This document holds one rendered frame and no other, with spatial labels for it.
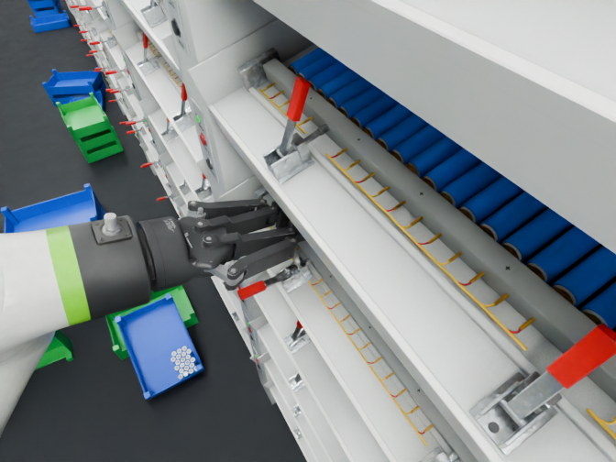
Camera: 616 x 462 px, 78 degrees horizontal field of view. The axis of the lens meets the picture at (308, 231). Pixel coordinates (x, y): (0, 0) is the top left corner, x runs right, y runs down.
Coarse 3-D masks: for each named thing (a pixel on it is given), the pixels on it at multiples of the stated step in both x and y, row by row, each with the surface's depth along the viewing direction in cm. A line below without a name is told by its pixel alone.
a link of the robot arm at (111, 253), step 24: (120, 216) 38; (72, 240) 33; (96, 240) 34; (120, 240) 35; (144, 240) 37; (96, 264) 33; (120, 264) 34; (144, 264) 35; (96, 288) 33; (120, 288) 34; (144, 288) 36; (96, 312) 35
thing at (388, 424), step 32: (256, 192) 59; (320, 288) 51; (320, 320) 48; (320, 352) 46; (352, 352) 45; (352, 384) 43; (384, 384) 42; (384, 416) 41; (416, 416) 40; (384, 448) 39; (416, 448) 39
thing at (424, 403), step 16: (320, 272) 49; (336, 288) 47; (336, 304) 48; (352, 304) 46; (336, 320) 47; (368, 336) 43; (384, 352) 42; (400, 368) 41; (416, 384) 40; (416, 400) 39; (432, 416) 38; (416, 432) 39; (448, 432) 37; (464, 448) 36
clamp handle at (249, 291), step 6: (276, 276) 50; (282, 276) 50; (288, 276) 50; (258, 282) 49; (264, 282) 49; (270, 282) 49; (276, 282) 50; (246, 288) 48; (252, 288) 48; (258, 288) 48; (264, 288) 49; (240, 294) 48; (246, 294) 48; (252, 294) 48
